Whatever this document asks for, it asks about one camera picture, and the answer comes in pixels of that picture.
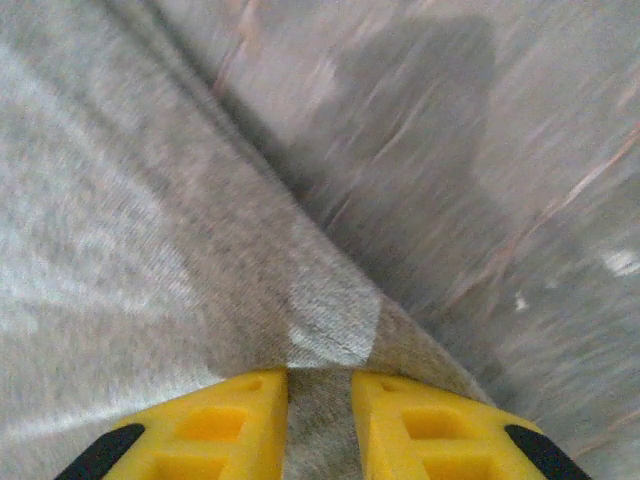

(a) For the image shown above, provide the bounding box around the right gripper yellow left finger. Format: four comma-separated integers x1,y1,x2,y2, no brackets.
52,368,290,480

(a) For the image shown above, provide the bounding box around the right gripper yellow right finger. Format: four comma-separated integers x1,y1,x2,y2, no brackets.
351,372,594,480

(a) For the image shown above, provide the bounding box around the grey t-shirt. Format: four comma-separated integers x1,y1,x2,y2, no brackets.
0,0,496,480

